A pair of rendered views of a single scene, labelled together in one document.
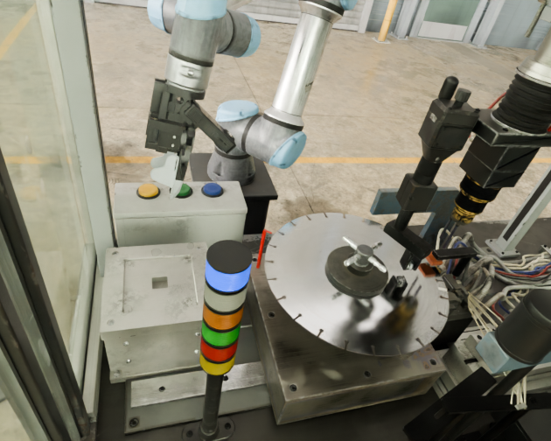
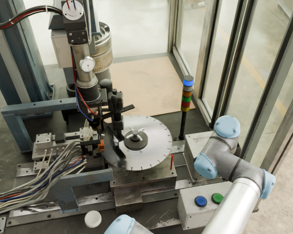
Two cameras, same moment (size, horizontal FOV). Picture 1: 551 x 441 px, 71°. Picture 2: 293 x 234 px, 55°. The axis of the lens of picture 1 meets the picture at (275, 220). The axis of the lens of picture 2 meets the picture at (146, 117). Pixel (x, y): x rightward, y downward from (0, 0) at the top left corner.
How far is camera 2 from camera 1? 1.39 m
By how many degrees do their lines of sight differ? 96
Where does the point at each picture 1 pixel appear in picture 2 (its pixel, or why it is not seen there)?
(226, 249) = (189, 79)
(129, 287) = not seen: hidden behind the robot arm
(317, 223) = (146, 162)
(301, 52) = not seen: outside the picture
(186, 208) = (210, 185)
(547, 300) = (106, 83)
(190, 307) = (195, 137)
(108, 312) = not seen: hidden behind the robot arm
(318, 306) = (153, 126)
